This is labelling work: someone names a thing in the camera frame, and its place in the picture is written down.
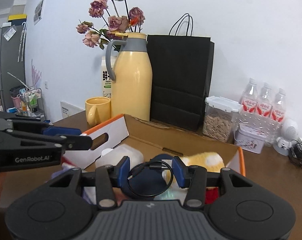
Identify translucent plastic storage box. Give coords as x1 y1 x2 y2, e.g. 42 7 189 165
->
95 144 144 168

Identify red fabric rose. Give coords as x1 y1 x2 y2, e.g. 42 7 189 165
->
204 187 219 205

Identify yellow white plush toy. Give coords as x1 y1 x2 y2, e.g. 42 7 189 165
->
162 152 225 191

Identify black braided cable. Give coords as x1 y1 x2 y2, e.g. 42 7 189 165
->
126 160 174 199

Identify navy zip pouch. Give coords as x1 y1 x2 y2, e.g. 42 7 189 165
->
121 153 172 200

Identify purple drawstring cloth bag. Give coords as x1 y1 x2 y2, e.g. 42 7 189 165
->
51 170 96 205

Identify red cardboard box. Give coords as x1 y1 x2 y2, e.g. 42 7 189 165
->
60 113 246 205

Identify small printed tin box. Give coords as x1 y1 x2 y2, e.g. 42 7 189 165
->
234 124 266 154

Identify clear snack container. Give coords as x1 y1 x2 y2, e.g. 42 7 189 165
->
202 96 242 142

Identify yellow ceramic mug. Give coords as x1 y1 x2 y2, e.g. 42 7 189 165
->
85 97 111 127

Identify white milk carton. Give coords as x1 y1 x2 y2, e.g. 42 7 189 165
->
101 56 112 98

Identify water bottle left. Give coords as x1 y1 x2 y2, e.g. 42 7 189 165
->
240 78 258 113

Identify water bottle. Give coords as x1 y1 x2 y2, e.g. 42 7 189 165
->
270 88 286 122
256 82 272 118
240 78 258 113

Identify yellow thermos jug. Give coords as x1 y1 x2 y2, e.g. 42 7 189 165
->
105 33 152 121

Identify water bottle middle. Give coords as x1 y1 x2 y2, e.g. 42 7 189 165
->
256 82 272 118

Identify water bottle right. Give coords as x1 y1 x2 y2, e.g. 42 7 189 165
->
270 88 286 122

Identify white robot figurine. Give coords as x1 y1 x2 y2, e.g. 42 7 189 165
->
273 118 298 156

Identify black paper bag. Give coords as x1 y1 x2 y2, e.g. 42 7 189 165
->
147 13 215 131

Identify dried pink rose bouquet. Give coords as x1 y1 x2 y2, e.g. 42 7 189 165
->
76 0 146 49

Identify wire storage rack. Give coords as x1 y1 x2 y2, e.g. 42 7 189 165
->
10 86 46 121

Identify tangled charger cables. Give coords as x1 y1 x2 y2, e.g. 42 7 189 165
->
288 137 302 170

